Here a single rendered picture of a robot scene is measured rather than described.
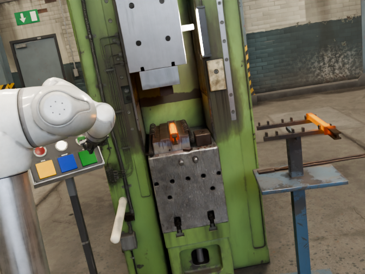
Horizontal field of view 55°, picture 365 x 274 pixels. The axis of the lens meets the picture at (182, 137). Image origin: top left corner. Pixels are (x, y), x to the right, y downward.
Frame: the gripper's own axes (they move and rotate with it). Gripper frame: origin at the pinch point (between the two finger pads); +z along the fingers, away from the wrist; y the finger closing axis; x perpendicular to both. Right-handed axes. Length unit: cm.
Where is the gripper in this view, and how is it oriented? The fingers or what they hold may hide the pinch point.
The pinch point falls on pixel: (90, 148)
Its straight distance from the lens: 165.4
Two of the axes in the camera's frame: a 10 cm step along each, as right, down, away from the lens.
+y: 8.6, -2.6, 4.4
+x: -3.8, -9.0, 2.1
